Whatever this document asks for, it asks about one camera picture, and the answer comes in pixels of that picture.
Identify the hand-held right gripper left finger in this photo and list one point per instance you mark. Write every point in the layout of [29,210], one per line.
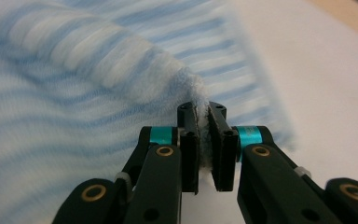
[164,174]

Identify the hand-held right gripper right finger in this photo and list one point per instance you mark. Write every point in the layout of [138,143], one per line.
[261,180]

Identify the blue striped towel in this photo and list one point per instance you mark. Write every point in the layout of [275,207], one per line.
[74,109]

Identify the wooden table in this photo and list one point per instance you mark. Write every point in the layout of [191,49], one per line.
[351,15]

